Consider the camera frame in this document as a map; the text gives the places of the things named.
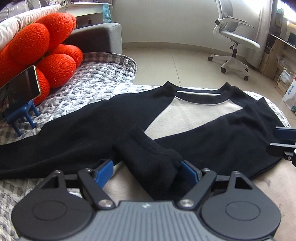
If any cream black raglan sweatshirt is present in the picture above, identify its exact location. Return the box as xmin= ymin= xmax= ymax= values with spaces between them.
xmin=0 ymin=81 xmax=296 ymax=241

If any wooden desk shelf unit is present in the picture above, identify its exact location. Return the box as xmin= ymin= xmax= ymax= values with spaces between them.
xmin=259 ymin=9 xmax=295 ymax=95

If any grey checked quilted bedcover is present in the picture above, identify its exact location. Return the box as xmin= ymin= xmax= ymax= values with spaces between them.
xmin=1 ymin=53 xmax=295 ymax=240

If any blue stool phone stand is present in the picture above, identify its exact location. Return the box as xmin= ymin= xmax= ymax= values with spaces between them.
xmin=4 ymin=100 xmax=40 ymax=137

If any smartphone playing video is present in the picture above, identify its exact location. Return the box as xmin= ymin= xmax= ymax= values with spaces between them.
xmin=1 ymin=65 xmax=41 ymax=118

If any white grey office chair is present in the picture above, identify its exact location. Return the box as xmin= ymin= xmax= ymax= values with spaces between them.
xmin=208 ymin=0 xmax=260 ymax=81

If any right grey curtain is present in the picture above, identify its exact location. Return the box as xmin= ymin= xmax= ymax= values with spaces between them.
xmin=246 ymin=1 xmax=278 ymax=68

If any red flower plush cushion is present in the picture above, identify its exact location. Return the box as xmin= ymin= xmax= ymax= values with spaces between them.
xmin=1 ymin=13 xmax=83 ymax=105

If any white desk with shelves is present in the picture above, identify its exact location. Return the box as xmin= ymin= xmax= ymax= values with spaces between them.
xmin=58 ymin=1 xmax=112 ymax=29

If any grey white pillow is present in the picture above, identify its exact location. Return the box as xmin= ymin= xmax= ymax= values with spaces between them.
xmin=0 ymin=4 xmax=61 ymax=50

